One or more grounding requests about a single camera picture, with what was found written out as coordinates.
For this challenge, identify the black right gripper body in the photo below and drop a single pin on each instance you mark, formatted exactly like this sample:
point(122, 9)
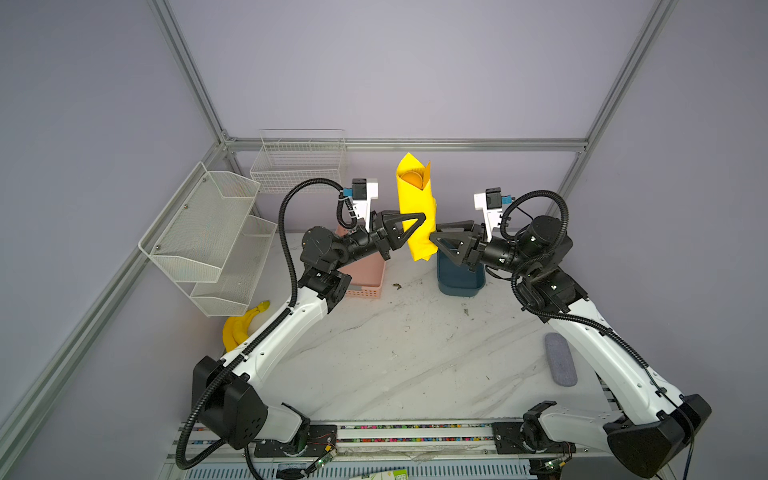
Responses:
point(497, 254)

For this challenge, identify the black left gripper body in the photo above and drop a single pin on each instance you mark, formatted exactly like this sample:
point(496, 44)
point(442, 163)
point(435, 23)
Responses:
point(377, 241)

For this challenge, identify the yellow paper napkin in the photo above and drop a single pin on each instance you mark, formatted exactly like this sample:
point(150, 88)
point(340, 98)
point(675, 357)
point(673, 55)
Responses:
point(415, 195)

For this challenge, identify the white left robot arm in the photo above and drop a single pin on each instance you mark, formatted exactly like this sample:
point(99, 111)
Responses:
point(226, 408)

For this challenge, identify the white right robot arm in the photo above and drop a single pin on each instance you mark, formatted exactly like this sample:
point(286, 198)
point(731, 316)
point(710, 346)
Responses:
point(528, 238)

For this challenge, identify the pink perforated plastic basket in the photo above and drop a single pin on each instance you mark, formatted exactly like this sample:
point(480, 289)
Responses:
point(367, 275)

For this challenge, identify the teal oval plastic tub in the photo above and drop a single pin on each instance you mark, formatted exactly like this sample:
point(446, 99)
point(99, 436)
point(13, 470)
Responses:
point(458, 281)

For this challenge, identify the grey oval case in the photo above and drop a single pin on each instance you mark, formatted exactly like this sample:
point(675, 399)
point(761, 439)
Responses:
point(560, 360)

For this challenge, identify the white mesh shelf lower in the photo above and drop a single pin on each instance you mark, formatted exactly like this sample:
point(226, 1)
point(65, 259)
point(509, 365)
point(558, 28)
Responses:
point(232, 294)

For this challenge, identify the white mesh shelf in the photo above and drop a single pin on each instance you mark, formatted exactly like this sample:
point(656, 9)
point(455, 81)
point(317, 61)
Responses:
point(232, 294)
point(191, 240)

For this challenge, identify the yellow banana toy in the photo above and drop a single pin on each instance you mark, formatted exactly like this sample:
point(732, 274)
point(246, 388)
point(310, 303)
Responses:
point(236, 329)

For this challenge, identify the white mesh shelf upper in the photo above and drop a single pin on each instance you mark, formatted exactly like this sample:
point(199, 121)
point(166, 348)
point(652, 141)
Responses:
point(191, 240)

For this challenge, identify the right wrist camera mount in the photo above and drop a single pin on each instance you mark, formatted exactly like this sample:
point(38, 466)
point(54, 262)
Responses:
point(492, 203)

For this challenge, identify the white wire wall basket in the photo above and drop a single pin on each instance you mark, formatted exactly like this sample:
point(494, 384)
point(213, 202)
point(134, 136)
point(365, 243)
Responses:
point(288, 157)

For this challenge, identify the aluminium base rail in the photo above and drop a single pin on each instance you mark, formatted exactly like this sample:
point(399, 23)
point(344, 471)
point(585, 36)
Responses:
point(427, 438)

